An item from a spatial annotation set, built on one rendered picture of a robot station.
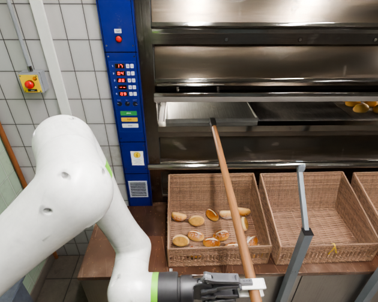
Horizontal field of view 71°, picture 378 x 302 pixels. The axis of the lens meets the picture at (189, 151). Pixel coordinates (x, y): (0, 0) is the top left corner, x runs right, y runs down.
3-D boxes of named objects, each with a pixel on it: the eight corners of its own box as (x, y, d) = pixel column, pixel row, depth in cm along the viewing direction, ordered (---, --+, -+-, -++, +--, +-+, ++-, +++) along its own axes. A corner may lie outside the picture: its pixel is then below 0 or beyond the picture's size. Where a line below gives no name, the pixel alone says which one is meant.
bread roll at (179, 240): (188, 247, 153) (189, 245, 158) (189, 235, 153) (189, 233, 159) (171, 247, 153) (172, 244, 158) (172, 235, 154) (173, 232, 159)
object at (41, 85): (30, 88, 140) (23, 69, 134) (50, 88, 140) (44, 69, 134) (23, 93, 133) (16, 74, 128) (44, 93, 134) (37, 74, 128)
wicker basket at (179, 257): (168, 204, 185) (167, 172, 170) (249, 202, 188) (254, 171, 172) (166, 268, 145) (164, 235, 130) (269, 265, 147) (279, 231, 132)
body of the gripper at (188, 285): (179, 268, 75) (212, 267, 76) (179, 284, 80) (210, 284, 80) (179, 295, 69) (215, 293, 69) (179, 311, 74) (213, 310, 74)
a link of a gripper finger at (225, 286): (200, 281, 76) (199, 278, 75) (239, 277, 75) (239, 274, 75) (201, 295, 73) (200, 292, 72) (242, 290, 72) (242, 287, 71)
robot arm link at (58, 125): (17, 150, 47) (84, 121, 49) (18, 120, 56) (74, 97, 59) (69, 213, 58) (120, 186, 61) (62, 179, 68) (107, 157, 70)
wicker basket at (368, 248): (252, 203, 187) (258, 172, 172) (330, 201, 189) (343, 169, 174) (274, 266, 146) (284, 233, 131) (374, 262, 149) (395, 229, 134)
